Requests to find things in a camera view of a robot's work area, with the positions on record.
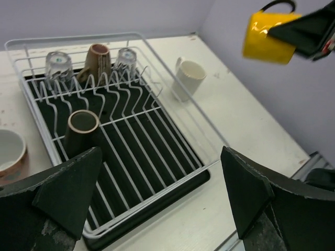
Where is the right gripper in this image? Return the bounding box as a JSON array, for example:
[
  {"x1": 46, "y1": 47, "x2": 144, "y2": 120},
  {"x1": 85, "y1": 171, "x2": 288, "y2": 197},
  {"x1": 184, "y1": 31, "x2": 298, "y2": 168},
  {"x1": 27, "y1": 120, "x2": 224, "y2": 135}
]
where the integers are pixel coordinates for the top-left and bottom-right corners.
[{"x1": 269, "y1": 1, "x2": 334, "y2": 61}]

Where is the left clear drinking glass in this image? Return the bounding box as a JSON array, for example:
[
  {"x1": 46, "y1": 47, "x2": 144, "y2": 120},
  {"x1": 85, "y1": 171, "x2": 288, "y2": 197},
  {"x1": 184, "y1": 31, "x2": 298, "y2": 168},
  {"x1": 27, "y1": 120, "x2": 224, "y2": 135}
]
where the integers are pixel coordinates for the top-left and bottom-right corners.
[{"x1": 45, "y1": 51, "x2": 74, "y2": 82}]

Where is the brown striped mug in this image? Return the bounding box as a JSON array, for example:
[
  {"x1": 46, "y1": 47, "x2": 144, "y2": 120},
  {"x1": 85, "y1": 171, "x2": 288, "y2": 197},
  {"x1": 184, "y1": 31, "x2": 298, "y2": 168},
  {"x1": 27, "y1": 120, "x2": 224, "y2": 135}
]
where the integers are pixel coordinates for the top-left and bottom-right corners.
[{"x1": 76, "y1": 43, "x2": 111, "y2": 86}]

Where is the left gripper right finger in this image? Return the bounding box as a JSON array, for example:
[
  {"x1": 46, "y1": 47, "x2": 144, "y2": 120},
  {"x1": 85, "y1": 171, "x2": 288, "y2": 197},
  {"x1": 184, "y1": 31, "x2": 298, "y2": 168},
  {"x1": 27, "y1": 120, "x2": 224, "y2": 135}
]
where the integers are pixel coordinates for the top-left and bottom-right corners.
[{"x1": 220, "y1": 146, "x2": 334, "y2": 250}]

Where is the clear drinking glass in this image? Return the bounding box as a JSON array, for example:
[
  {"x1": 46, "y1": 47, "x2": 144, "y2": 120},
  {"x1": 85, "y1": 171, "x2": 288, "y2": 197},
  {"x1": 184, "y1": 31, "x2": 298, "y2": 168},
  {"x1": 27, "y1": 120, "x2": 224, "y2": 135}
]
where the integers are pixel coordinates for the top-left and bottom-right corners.
[
  {"x1": 113, "y1": 48, "x2": 137, "y2": 79},
  {"x1": 45, "y1": 51, "x2": 74, "y2": 82}
]

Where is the yellow mug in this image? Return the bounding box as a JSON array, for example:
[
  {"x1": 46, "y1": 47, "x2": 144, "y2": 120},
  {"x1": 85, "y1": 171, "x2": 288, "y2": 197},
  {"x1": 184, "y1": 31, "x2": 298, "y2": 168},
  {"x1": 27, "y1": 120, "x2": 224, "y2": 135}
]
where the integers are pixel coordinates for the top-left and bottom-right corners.
[{"x1": 242, "y1": 1, "x2": 301, "y2": 65}]

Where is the pink floral mug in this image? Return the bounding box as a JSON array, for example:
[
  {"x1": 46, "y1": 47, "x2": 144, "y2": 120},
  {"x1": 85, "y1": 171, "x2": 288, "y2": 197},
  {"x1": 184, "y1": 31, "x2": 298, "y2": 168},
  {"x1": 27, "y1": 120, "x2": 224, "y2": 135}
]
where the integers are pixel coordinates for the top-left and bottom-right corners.
[{"x1": 1, "y1": 129, "x2": 29, "y2": 186}]

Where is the white faceted mug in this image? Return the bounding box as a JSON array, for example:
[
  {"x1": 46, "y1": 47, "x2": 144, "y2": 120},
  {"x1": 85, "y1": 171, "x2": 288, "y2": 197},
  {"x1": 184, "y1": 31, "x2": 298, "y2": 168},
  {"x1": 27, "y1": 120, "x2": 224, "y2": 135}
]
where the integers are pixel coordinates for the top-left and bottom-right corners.
[{"x1": 172, "y1": 57, "x2": 207, "y2": 102}]

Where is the black tumbler cup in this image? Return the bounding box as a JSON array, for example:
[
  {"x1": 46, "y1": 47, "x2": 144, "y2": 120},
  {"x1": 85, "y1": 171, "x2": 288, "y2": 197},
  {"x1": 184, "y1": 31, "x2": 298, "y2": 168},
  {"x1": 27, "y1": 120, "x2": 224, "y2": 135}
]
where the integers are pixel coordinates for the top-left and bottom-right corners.
[{"x1": 63, "y1": 109, "x2": 99, "y2": 159}]

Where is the right clear drinking glass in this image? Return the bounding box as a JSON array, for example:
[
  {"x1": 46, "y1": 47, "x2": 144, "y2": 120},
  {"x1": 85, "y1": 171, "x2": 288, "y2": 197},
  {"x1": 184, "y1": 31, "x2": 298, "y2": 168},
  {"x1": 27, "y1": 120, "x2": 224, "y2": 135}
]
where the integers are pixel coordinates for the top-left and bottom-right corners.
[{"x1": 113, "y1": 48, "x2": 137, "y2": 79}]

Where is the black drip tray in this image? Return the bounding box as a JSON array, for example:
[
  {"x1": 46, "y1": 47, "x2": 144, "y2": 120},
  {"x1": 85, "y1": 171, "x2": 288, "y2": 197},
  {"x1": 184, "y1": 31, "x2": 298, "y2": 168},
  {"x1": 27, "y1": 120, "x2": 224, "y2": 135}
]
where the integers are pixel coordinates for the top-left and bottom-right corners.
[{"x1": 24, "y1": 72, "x2": 210, "y2": 250}]

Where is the white wire dish rack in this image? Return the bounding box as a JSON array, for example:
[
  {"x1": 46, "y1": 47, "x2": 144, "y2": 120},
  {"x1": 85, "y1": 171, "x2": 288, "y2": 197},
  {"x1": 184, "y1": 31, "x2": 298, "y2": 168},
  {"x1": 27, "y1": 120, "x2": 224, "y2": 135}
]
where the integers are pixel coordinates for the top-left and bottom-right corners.
[{"x1": 5, "y1": 33, "x2": 227, "y2": 242}]

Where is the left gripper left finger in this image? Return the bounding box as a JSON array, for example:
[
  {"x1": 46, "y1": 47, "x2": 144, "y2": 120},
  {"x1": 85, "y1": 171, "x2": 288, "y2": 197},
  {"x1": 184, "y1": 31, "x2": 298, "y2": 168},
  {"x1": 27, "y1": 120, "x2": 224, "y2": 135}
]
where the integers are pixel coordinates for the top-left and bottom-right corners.
[{"x1": 1, "y1": 147, "x2": 102, "y2": 250}]

